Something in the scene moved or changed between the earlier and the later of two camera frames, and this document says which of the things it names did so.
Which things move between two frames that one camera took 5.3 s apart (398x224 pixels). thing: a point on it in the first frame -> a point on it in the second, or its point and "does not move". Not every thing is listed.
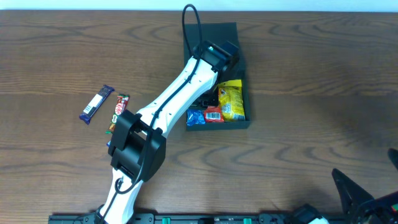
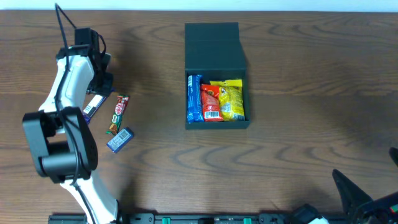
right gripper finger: x=351 y=194 does not move
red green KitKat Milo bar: x=120 y=107 does not move
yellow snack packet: x=231 y=100 does not move
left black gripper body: x=211 y=99 -> x=102 y=83
